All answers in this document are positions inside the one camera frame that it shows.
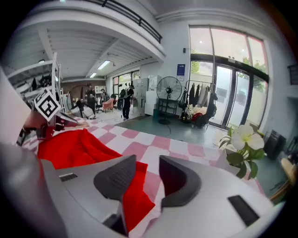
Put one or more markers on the person's left hand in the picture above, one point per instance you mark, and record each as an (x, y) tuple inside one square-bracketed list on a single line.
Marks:
[(35, 120)]

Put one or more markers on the glass entrance door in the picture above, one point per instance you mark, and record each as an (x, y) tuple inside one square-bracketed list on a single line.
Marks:
[(232, 93)]

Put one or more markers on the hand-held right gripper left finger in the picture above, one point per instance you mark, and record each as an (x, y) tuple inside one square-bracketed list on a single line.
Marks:
[(111, 179)]

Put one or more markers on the red long-sleeve shirt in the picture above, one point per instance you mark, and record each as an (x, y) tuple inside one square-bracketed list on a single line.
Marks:
[(76, 148)]

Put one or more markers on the blue wall poster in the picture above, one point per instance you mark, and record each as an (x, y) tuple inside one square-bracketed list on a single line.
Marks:
[(180, 69)]

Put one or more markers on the large black standing fan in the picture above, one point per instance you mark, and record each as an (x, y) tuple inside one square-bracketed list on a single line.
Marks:
[(169, 89)]

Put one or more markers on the white flowers in pot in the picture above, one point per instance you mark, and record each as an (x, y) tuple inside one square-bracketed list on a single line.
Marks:
[(244, 139)]

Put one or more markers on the pink armchair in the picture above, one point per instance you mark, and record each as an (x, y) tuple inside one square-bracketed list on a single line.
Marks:
[(108, 104)]

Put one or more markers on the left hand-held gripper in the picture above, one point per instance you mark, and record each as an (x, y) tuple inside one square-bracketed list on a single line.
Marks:
[(47, 104)]

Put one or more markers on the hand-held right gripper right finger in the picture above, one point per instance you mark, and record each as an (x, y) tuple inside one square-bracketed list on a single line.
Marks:
[(179, 181)]

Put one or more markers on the pink checkered tablecloth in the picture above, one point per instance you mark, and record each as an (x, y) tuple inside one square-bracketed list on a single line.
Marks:
[(144, 144)]

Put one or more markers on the black balcony railing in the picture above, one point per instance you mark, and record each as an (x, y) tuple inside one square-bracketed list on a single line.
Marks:
[(139, 18)]

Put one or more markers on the clothes rack with garments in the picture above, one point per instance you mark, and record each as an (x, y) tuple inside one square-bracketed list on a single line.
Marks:
[(200, 102)]

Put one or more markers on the round wooden side table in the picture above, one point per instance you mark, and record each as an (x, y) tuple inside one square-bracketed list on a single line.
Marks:
[(288, 169)]

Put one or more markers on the white shelving rack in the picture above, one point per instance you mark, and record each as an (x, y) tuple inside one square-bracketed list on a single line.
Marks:
[(39, 69)]

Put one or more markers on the white cabinet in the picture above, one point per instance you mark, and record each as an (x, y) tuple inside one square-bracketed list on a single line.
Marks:
[(152, 97)]

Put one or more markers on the black box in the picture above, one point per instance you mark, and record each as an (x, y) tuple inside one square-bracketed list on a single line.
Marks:
[(275, 144)]

